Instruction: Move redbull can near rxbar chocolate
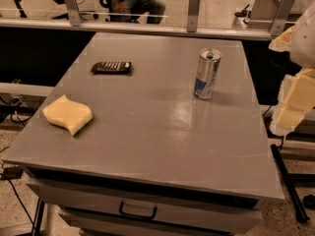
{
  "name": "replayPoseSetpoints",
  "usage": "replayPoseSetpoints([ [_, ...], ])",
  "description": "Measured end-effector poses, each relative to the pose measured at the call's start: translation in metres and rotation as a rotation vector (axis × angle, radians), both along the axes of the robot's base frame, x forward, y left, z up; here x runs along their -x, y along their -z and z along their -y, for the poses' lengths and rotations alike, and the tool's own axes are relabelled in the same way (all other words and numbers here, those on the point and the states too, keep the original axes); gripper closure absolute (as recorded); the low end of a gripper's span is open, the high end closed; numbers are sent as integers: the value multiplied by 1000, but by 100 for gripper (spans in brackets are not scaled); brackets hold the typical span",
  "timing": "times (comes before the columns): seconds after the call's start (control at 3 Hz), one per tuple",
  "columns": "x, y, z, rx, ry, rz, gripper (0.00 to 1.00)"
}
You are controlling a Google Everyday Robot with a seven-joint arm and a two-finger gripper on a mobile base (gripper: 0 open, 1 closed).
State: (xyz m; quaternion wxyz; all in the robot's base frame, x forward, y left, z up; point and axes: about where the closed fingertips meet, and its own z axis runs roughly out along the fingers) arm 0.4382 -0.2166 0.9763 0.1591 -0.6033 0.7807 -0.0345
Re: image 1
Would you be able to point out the black power adapter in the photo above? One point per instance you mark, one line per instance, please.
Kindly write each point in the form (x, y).
(11, 173)

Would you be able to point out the metal railing frame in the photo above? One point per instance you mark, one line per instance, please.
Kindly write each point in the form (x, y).
(212, 18)

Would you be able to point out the redbull can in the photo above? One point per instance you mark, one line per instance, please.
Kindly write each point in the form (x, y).
(208, 65)

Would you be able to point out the seated person in jeans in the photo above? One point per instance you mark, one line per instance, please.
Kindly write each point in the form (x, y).
(129, 11)

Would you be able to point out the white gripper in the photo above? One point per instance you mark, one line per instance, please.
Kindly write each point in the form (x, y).
(304, 44)

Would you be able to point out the black stand leg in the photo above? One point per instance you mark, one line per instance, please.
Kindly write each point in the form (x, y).
(300, 213)

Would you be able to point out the upper drawer with black handle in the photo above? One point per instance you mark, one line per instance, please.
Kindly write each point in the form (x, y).
(103, 201)

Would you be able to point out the lower drawer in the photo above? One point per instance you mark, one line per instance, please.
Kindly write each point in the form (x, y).
(109, 224)

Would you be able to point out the black rxbar chocolate bar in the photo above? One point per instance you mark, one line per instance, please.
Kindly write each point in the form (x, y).
(112, 68)

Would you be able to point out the yellow sponge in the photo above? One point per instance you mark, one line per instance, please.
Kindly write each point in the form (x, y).
(68, 114)

